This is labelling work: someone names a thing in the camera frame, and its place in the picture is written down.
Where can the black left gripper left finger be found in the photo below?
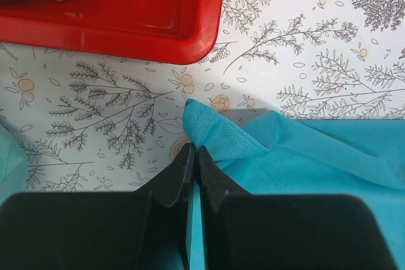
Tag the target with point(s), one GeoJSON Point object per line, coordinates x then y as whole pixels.
{"type": "Point", "coordinates": [145, 229]}

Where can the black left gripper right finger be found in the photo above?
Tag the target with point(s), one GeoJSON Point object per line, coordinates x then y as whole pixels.
{"type": "Point", "coordinates": [245, 231]}

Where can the teal blue t shirt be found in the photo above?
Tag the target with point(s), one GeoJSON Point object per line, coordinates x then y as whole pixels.
{"type": "Point", "coordinates": [272, 154]}

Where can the mint green t shirt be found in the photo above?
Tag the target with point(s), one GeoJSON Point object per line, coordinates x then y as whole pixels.
{"type": "Point", "coordinates": [14, 166]}

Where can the floral patterned table mat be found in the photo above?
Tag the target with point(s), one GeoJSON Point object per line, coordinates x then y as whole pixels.
{"type": "Point", "coordinates": [106, 123]}

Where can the red plastic tray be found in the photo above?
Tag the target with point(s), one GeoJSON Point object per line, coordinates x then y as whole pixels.
{"type": "Point", "coordinates": [167, 31]}

